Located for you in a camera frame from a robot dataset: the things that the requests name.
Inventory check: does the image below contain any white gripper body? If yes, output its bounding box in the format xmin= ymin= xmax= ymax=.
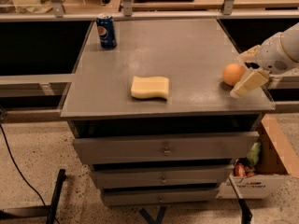
xmin=256 ymin=32 xmax=294 ymax=75

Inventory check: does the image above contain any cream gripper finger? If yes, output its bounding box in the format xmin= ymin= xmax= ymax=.
xmin=238 ymin=45 xmax=261 ymax=63
xmin=230 ymin=68 xmax=270 ymax=98

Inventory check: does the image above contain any orange fruit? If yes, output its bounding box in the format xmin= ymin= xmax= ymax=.
xmin=222 ymin=63 xmax=246 ymax=86

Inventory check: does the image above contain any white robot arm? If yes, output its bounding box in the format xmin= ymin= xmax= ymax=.
xmin=230 ymin=23 xmax=299 ymax=98

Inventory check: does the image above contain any blue pepsi can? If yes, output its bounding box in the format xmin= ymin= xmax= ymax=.
xmin=96 ymin=13 xmax=117 ymax=49

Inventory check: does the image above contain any green snack bag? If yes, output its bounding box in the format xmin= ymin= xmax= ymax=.
xmin=247 ymin=141 xmax=262 ymax=166

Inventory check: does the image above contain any top grey drawer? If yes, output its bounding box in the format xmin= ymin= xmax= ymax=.
xmin=73 ymin=132 xmax=259 ymax=164

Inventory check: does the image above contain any grey drawer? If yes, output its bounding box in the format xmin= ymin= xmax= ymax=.
xmin=101 ymin=188 xmax=219 ymax=206
xmin=73 ymin=132 xmax=259 ymax=164
xmin=91 ymin=165 xmax=233 ymax=189

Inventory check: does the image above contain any cardboard box with snacks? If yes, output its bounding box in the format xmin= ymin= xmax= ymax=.
xmin=216 ymin=115 xmax=299 ymax=200

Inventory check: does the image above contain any yellow sponge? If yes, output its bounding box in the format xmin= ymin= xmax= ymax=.
xmin=131 ymin=76 xmax=169 ymax=100

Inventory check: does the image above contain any grey drawer cabinet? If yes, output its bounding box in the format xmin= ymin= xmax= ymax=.
xmin=62 ymin=20 xmax=272 ymax=194

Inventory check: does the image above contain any black rod near box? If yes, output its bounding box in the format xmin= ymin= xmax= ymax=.
xmin=228 ymin=176 xmax=254 ymax=224

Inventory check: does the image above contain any middle grey drawer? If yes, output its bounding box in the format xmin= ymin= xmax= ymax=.
xmin=91 ymin=165 xmax=233 ymax=189

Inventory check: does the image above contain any bottom grey drawer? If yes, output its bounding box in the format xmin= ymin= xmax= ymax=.
xmin=101 ymin=188 xmax=219 ymax=206

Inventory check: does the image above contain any black metal stand leg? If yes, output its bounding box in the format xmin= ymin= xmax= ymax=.
xmin=46 ymin=169 xmax=66 ymax=224

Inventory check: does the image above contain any black floor cable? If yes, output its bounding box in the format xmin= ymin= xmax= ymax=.
xmin=0 ymin=122 xmax=61 ymax=224

